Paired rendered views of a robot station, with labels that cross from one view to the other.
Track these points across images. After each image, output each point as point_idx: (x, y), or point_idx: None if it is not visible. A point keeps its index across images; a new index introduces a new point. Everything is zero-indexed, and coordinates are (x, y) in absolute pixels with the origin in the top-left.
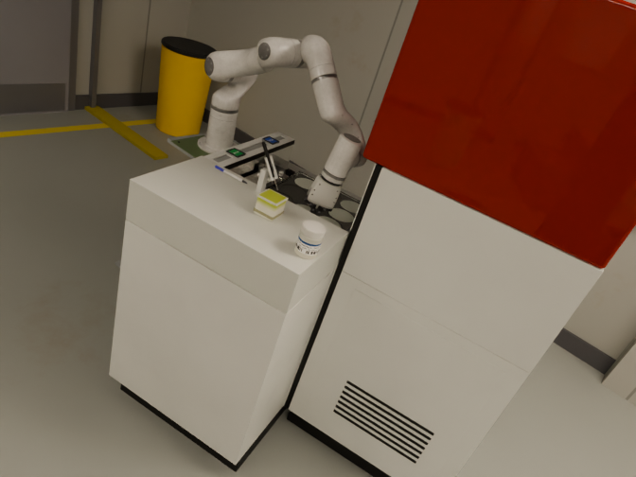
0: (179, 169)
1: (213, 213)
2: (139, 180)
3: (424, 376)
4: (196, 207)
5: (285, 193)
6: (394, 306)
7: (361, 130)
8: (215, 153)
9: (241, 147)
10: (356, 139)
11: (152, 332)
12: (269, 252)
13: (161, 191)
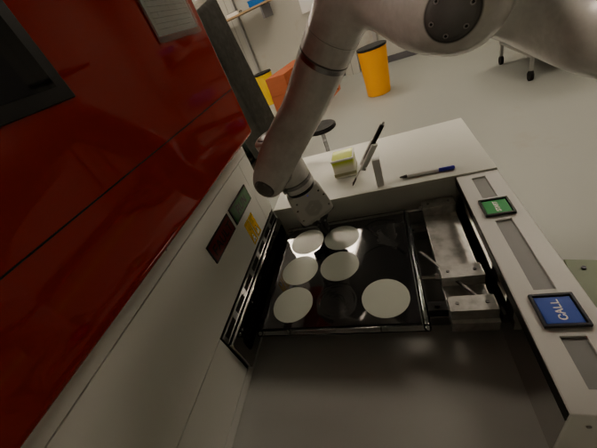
0: (464, 143)
1: (378, 145)
2: (455, 121)
3: None
4: (392, 140)
5: (385, 244)
6: None
7: (260, 148)
8: (503, 184)
9: (524, 228)
10: (263, 137)
11: None
12: (318, 156)
13: (428, 128)
